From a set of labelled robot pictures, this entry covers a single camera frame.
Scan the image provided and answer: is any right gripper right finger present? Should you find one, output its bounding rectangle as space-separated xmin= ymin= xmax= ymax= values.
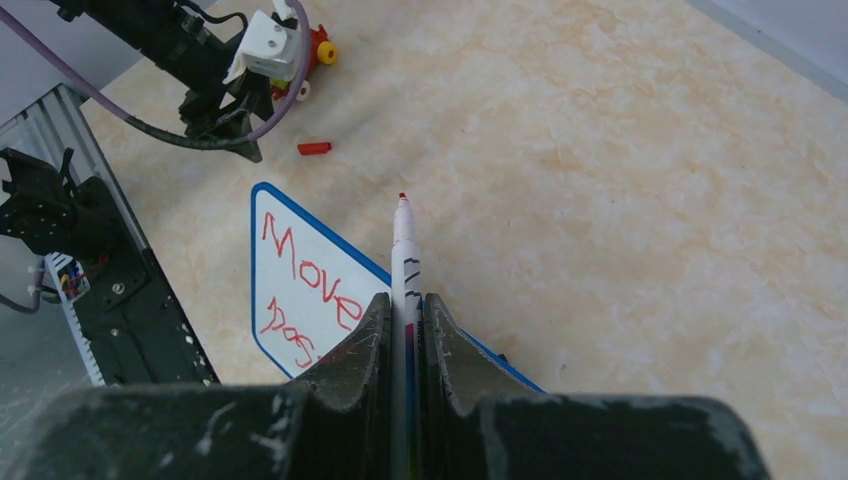
xmin=421 ymin=294 xmax=770 ymax=479

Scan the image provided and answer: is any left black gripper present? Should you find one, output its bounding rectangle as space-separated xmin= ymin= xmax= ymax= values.
xmin=52 ymin=0 xmax=274 ymax=141

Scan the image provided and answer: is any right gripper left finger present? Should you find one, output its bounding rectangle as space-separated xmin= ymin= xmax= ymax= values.
xmin=6 ymin=293 xmax=391 ymax=479

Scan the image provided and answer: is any red marker cap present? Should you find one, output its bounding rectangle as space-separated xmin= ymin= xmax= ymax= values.
xmin=297 ymin=142 xmax=332 ymax=156

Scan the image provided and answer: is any blue framed whiteboard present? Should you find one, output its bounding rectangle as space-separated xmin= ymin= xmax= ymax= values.
xmin=249 ymin=181 xmax=548 ymax=395

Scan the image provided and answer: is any red white marker pen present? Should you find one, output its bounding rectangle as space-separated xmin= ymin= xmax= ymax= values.
xmin=390 ymin=193 xmax=422 ymax=479

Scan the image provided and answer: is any colourful toy brick figure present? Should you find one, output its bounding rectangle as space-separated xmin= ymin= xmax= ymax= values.
xmin=270 ymin=24 xmax=339 ymax=108

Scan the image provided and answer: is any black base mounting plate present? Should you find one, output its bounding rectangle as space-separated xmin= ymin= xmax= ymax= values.
xmin=73 ymin=177 xmax=219 ymax=387

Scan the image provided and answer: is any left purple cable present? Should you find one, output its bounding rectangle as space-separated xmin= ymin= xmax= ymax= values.
xmin=0 ymin=0 xmax=313 ymax=152

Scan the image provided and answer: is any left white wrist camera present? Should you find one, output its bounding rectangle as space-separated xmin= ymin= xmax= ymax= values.
xmin=222 ymin=0 xmax=301 ymax=84

